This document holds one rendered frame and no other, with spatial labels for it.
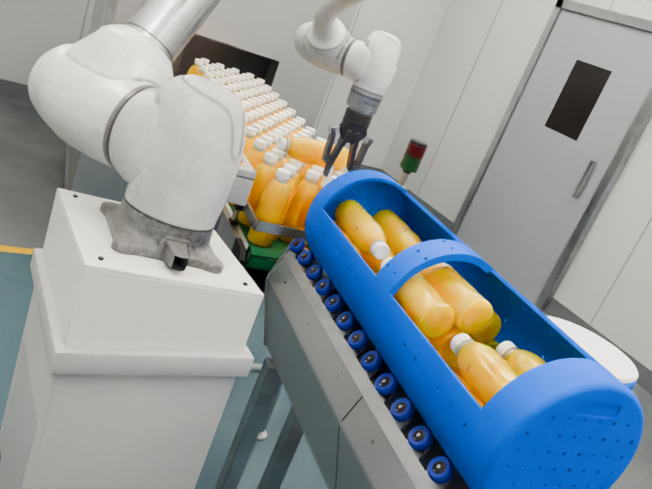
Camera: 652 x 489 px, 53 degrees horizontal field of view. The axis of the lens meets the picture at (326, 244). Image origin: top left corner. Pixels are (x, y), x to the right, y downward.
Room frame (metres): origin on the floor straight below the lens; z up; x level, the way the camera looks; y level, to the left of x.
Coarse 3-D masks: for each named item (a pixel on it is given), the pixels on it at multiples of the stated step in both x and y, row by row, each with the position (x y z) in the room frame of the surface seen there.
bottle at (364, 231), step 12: (348, 204) 1.55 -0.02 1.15; (336, 216) 1.56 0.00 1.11; (348, 216) 1.50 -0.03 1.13; (360, 216) 1.48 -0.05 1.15; (348, 228) 1.48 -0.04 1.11; (360, 228) 1.44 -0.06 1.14; (372, 228) 1.43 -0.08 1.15; (360, 240) 1.42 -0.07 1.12; (372, 240) 1.41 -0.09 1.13; (384, 240) 1.43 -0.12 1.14
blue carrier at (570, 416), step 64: (320, 192) 1.57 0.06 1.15; (384, 192) 1.65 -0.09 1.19; (320, 256) 1.47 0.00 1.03; (448, 256) 1.21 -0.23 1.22; (384, 320) 1.13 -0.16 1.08; (512, 320) 1.24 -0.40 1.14; (448, 384) 0.93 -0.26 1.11; (512, 384) 0.87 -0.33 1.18; (576, 384) 0.85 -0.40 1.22; (448, 448) 0.90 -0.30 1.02; (512, 448) 0.81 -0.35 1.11; (576, 448) 0.87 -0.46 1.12
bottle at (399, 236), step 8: (376, 216) 1.60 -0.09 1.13; (384, 216) 1.59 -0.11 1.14; (392, 216) 1.58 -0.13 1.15; (384, 224) 1.56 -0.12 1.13; (392, 224) 1.54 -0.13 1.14; (400, 224) 1.54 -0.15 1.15; (384, 232) 1.54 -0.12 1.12; (392, 232) 1.52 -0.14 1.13; (400, 232) 1.50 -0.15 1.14; (408, 232) 1.50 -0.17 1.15; (392, 240) 1.50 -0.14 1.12; (400, 240) 1.48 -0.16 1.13; (408, 240) 1.47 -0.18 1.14; (416, 240) 1.48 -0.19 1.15; (392, 248) 1.49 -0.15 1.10; (400, 248) 1.47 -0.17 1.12
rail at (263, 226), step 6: (258, 222) 1.68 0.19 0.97; (264, 222) 1.68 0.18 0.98; (270, 222) 1.69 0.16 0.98; (258, 228) 1.68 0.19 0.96; (264, 228) 1.68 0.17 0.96; (270, 228) 1.69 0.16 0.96; (276, 228) 1.70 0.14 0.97; (282, 228) 1.71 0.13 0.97; (288, 228) 1.71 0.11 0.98; (294, 228) 1.72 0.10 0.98; (276, 234) 1.70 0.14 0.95; (282, 234) 1.71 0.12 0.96; (288, 234) 1.72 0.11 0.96; (294, 234) 1.72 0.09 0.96; (300, 234) 1.73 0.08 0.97; (306, 240) 1.74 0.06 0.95
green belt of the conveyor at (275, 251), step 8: (232, 208) 1.92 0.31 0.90; (240, 224) 1.81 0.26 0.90; (280, 240) 1.81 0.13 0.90; (248, 248) 1.78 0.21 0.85; (256, 248) 1.68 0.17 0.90; (264, 248) 1.70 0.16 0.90; (272, 248) 1.72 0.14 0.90; (280, 248) 1.75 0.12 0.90; (264, 256) 1.67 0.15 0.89; (272, 256) 1.69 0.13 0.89; (248, 264) 1.65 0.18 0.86; (256, 264) 1.66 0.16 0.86; (264, 264) 1.67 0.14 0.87; (272, 264) 1.68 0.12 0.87
